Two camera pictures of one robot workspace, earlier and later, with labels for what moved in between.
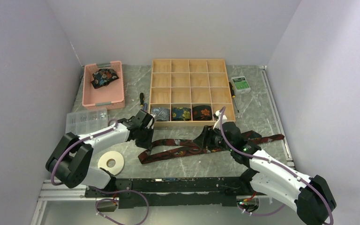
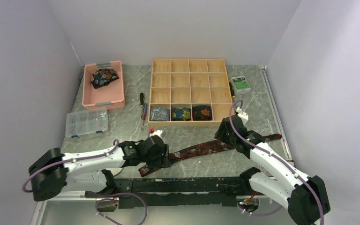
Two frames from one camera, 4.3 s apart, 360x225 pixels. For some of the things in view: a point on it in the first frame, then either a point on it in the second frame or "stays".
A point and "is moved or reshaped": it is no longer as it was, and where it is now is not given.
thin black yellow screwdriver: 233,94 stays
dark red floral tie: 191,147 is moved or reshaped
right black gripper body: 215,139 -> 222,135
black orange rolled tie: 202,112 stays
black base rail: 131,193 stays
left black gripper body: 144,139 -> 157,160
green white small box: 240,85 stays
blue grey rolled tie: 161,114 stays
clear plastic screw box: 82,123 stays
